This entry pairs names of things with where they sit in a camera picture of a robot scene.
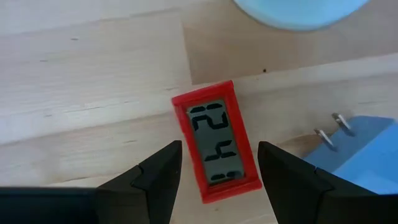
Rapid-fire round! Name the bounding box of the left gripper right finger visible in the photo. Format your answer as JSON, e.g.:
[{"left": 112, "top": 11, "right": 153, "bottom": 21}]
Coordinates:
[{"left": 257, "top": 141, "right": 386, "bottom": 224}]

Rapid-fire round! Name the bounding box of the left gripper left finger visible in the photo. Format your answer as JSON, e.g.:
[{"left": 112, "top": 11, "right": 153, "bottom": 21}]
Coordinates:
[{"left": 95, "top": 139, "right": 183, "bottom": 224}]

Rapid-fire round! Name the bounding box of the red digital clock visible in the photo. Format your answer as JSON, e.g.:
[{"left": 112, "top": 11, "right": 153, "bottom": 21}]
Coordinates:
[{"left": 170, "top": 80, "right": 264, "bottom": 205}]

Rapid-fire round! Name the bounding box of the lavender wall charger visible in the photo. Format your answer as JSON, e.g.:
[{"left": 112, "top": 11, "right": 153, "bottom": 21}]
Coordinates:
[{"left": 303, "top": 112, "right": 398, "bottom": 195}]

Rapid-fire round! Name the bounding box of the white cylindrical device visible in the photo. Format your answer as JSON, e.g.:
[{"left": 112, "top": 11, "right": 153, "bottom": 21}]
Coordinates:
[{"left": 231, "top": 0, "right": 373, "bottom": 32}]

